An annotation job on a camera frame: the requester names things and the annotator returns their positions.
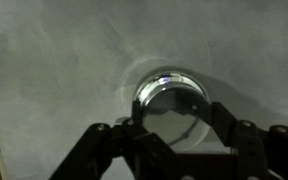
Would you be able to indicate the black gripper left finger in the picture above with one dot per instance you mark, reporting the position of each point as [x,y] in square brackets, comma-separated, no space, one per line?
[117,153]

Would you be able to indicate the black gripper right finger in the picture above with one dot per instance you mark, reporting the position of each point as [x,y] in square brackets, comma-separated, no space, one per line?
[260,153]

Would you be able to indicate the round silver container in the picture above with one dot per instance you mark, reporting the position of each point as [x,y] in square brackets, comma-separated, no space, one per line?
[157,81]

